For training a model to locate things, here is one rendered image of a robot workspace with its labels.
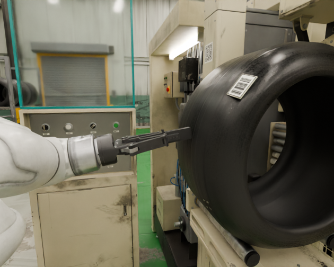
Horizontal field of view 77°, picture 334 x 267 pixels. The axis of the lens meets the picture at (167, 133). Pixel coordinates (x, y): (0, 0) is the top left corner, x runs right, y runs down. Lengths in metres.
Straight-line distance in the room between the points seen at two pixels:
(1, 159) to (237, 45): 0.85
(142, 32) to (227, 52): 9.37
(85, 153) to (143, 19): 9.98
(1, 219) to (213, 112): 0.71
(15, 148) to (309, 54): 0.59
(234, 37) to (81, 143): 0.71
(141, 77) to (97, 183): 8.83
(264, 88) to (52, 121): 1.01
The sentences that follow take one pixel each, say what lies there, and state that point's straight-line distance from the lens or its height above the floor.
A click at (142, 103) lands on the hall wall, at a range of 9.77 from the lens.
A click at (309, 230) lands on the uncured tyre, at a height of 0.98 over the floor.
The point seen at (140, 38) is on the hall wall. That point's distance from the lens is 10.15.
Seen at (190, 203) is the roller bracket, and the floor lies 0.89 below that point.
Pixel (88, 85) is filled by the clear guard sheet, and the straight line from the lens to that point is 1.17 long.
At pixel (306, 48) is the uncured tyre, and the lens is 0.62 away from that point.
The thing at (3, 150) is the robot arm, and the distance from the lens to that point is 0.34.
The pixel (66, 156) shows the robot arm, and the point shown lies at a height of 1.20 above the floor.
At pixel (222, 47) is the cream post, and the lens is 0.92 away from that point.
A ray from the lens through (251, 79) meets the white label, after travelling 0.50.
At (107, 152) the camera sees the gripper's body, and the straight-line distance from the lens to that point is 0.50.
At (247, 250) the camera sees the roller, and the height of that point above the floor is 0.92.
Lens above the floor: 1.33
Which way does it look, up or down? 10 degrees down
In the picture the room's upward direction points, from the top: straight up
